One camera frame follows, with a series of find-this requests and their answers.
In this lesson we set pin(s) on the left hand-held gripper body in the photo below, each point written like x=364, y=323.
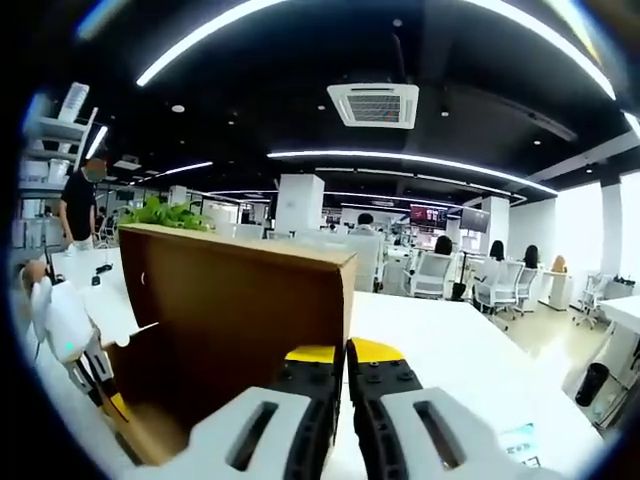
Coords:
x=67, y=320

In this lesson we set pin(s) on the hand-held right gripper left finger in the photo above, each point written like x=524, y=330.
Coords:
x=205, y=445

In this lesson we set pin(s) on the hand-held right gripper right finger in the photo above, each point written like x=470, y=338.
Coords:
x=482, y=445

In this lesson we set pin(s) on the brown cardboard shoe box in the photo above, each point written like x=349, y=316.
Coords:
x=225, y=310

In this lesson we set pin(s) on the small black item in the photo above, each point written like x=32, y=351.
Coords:
x=104, y=269

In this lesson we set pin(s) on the person's left hand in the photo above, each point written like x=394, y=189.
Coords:
x=36, y=274

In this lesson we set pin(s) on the black trash bin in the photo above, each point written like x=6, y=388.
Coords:
x=591, y=385

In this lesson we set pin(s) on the green potted plant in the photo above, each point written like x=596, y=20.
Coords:
x=165, y=215

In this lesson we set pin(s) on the white office chair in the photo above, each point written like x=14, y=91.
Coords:
x=431, y=275
x=500, y=285
x=592, y=295

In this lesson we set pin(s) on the white shelf rack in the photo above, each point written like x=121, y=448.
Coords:
x=55, y=130

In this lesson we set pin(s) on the red display screen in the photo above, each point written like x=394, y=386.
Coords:
x=427, y=215

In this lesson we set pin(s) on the ceiling light strip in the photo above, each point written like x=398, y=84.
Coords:
x=320, y=153
x=170, y=59

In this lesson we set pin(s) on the ceiling air conditioner unit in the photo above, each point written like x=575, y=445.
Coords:
x=372, y=106

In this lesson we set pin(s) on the dark wall monitor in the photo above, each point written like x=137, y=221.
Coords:
x=475, y=219

